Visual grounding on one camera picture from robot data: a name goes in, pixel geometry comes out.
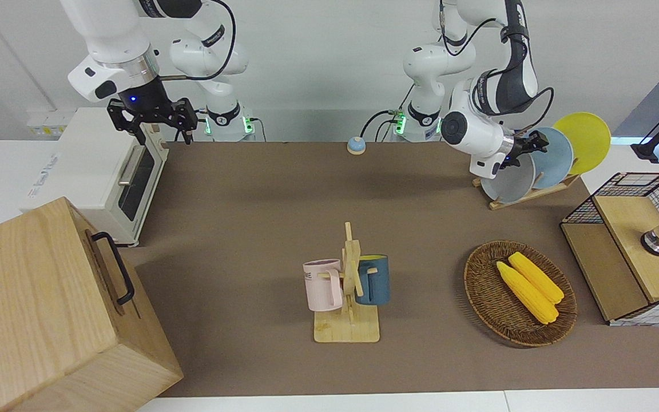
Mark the yellow plate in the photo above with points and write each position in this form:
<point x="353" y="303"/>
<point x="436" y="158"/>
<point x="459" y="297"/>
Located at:
<point x="590" y="140"/>

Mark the light blue plate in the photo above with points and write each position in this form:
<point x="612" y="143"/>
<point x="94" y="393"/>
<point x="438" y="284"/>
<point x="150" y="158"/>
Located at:
<point x="555" y="157"/>

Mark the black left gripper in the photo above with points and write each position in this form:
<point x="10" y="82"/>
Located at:
<point x="519" y="151"/>

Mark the yellow corn cob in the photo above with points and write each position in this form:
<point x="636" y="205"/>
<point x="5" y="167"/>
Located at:
<point x="538" y="277"/>
<point x="527" y="294"/>

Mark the gray plate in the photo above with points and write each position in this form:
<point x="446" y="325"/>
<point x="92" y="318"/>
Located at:
<point x="509" y="183"/>

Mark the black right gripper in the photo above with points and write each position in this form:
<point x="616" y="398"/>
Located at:
<point x="152" y="114"/>

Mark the blue and wood bell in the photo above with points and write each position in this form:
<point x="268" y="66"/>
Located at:
<point x="356" y="146"/>

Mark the white toaster oven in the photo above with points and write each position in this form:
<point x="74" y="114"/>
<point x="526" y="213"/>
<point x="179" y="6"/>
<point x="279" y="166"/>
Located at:
<point x="89" y="166"/>

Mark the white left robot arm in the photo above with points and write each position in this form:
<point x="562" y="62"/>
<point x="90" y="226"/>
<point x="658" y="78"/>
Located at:
<point x="478" y="137"/>

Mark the brown wicker basket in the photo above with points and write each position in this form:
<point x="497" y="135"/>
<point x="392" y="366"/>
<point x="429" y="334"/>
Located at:
<point x="489" y="297"/>

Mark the wooden cabinet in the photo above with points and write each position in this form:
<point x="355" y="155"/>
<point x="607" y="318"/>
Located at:
<point x="38" y="309"/>

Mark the wooden plate rack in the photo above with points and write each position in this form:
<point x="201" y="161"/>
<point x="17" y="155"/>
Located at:
<point x="530" y="197"/>

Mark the dark blue mug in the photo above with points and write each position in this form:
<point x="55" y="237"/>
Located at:
<point x="376" y="283"/>

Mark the pink mug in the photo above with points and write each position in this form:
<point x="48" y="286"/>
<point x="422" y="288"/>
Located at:
<point x="321" y="286"/>

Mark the wooden mug tree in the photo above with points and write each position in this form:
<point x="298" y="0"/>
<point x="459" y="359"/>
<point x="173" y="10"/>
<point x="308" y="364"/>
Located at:
<point x="346" y="331"/>

